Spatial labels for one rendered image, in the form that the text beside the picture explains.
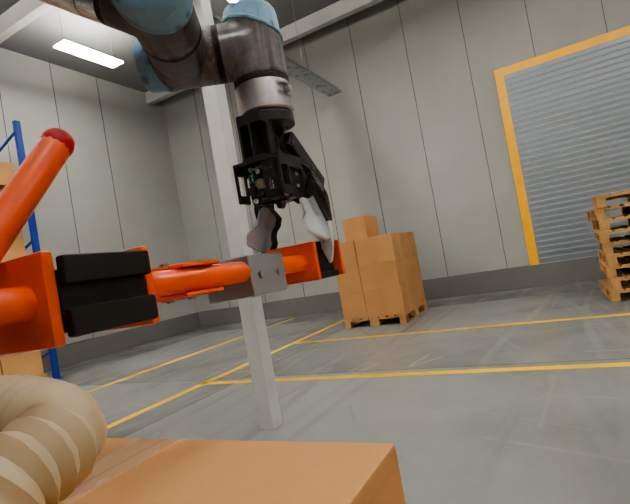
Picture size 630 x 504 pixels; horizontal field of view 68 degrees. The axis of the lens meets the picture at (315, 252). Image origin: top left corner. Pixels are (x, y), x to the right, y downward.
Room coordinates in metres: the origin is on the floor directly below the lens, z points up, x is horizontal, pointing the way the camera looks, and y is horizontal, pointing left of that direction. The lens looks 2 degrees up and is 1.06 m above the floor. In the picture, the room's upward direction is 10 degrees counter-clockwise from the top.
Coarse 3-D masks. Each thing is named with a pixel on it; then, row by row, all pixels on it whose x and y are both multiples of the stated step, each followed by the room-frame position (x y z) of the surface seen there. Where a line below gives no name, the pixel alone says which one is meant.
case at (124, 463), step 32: (128, 448) 0.38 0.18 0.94; (160, 448) 0.37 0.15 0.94; (192, 448) 0.35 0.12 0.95; (224, 448) 0.34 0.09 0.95; (256, 448) 0.33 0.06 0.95; (288, 448) 0.32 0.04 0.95; (320, 448) 0.31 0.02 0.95; (352, 448) 0.30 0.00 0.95; (384, 448) 0.29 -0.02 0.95; (96, 480) 0.32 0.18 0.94; (128, 480) 0.31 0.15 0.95; (160, 480) 0.30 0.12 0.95; (192, 480) 0.29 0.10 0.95; (224, 480) 0.29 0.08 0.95; (256, 480) 0.28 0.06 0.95; (288, 480) 0.27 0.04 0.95; (320, 480) 0.26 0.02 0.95; (352, 480) 0.26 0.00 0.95; (384, 480) 0.27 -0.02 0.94
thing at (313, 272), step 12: (336, 240) 0.66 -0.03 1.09; (288, 252) 0.60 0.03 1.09; (300, 252) 0.60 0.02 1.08; (312, 252) 0.59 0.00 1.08; (336, 252) 0.66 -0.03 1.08; (312, 264) 0.59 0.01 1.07; (324, 264) 0.63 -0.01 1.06; (336, 264) 0.66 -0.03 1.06; (288, 276) 0.61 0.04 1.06; (300, 276) 0.60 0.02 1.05; (312, 276) 0.59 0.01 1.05; (324, 276) 0.61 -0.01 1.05
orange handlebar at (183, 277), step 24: (168, 264) 0.42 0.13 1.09; (192, 264) 0.40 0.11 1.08; (216, 264) 0.45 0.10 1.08; (240, 264) 0.47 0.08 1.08; (288, 264) 0.55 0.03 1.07; (24, 288) 0.28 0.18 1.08; (168, 288) 0.38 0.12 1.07; (192, 288) 0.41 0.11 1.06; (216, 288) 0.43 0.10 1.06; (0, 312) 0.26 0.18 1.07; (24, 312) 0.27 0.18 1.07
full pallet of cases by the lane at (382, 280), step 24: (360, 216) 7.67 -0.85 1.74; (360, 240) 7.06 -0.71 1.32; (384, 240) 6.88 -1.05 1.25; (408, 240) 7.55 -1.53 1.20; (360, 264) 7.09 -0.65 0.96; (384, 264) 6.91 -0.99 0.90; (408, 264) 7.36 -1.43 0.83; (360, 288) 7.12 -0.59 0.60; (384, 288) 6.94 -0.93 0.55; (408, 288) 7.16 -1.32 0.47; (360, 312) 7.16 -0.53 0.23; (384, 312) 6.98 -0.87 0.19; (408, 312) 6.97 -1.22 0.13
